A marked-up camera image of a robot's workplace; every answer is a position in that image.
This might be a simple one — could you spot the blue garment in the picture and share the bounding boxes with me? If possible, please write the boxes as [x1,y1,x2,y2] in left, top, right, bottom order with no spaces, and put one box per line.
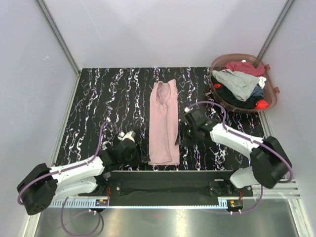
[250,86,264,97]

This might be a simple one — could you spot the small electronics board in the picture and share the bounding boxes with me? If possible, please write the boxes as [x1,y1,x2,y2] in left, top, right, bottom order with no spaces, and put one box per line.
[95,199,109,206]
[227,199,243,212]

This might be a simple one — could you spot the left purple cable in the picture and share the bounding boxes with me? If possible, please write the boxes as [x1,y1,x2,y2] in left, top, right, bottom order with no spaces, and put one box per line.
[16,121,123,235]

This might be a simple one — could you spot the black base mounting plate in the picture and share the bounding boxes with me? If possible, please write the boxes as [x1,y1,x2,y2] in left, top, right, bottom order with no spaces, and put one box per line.
[78,170,252,198]

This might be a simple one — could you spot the red orange garment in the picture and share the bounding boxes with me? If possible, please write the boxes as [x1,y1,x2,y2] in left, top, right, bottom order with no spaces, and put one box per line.
[255,99,269,110]

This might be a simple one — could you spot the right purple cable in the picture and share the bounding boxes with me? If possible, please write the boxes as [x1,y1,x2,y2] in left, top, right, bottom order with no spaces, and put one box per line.
[186,101,294,213]

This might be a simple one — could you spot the aluminium corner post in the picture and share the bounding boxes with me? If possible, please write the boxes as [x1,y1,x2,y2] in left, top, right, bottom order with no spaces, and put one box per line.
[35,0,81,77]
[257,0,296,60]

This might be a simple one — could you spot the right aluminium corner post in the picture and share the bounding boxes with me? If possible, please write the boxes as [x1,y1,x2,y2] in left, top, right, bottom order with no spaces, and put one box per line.
[257,0,296,60]

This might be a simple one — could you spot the right small electronics board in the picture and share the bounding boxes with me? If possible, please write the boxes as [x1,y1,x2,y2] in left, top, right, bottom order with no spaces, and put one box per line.
[227,199,243,212]

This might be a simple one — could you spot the left small electronics board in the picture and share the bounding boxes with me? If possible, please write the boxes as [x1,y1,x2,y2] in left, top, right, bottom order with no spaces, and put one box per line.
[95,199,109,206]

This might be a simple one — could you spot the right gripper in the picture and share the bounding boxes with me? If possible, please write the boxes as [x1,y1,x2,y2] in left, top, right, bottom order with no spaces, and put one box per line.
[174,122,198,147]

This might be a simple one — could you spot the brown plastic laundry basket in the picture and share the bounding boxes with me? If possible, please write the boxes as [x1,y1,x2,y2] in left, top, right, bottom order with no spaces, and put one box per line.
[210,53,279,113]

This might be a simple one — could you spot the pink tank top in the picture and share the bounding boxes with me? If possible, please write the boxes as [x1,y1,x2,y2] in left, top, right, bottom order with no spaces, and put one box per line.
[149,79,180,165]

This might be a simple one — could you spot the white garment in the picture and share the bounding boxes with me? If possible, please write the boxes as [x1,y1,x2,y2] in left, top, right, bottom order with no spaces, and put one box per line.
[258,76,267,89]

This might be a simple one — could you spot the left aluminium corner post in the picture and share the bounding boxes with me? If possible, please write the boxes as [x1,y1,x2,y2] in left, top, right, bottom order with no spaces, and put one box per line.
[35,0,81,77]

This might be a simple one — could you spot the maroon garment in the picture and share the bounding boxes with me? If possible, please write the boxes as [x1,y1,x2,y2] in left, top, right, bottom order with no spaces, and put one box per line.
[224,61,265,77]

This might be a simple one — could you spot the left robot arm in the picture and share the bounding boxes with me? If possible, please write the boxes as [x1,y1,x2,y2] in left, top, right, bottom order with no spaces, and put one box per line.
[17,138,150,215]

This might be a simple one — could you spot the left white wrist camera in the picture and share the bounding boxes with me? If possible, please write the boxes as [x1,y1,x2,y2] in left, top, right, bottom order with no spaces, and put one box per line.
[118,131,136,142]

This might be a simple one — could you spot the aluminium frame rail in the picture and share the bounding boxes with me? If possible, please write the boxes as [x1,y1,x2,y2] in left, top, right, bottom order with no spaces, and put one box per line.
[46,177,298,203]

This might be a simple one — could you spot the black garment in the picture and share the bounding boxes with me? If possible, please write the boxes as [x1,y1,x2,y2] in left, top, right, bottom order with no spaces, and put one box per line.
[211,76,263,109]

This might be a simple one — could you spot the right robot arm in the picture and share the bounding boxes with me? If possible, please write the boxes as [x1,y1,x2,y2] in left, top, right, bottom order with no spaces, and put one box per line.
[176,108,292,196]

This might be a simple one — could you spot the purple cable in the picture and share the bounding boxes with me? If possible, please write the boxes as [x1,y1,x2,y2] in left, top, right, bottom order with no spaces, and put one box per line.
[186,101,294,213]
[16,121,123,235]

